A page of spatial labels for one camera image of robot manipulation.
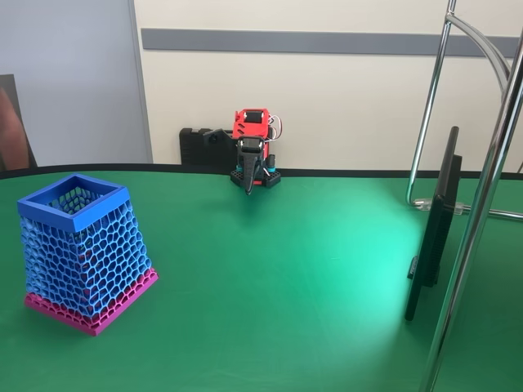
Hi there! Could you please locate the blue and pink mesh basket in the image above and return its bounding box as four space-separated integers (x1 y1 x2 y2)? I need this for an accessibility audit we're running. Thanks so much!
16 173 159 337

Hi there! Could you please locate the person's hand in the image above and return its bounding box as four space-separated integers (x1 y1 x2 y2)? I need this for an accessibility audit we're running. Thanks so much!
0 86 32 172

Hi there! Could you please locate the black plastic case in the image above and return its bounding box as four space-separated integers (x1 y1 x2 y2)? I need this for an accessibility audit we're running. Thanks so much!
179 127 239 167

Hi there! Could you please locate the clear plastic clip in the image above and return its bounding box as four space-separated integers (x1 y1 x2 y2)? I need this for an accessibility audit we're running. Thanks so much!
413 197 467 216

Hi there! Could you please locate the black chair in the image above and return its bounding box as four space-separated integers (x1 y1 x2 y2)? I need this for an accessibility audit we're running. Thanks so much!
0 73 38 175

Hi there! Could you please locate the chrome tube stand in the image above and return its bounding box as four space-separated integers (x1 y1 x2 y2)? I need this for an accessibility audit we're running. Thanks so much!
405 0 523 392

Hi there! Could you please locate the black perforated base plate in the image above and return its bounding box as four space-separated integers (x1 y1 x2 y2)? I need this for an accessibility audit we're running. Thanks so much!
230 167 283 189

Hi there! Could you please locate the red white black servo cable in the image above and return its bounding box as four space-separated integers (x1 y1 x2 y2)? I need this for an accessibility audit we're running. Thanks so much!
267 115 286 142

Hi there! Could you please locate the gray wall rail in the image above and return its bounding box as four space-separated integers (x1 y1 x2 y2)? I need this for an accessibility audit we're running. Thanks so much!
141 27 520 58

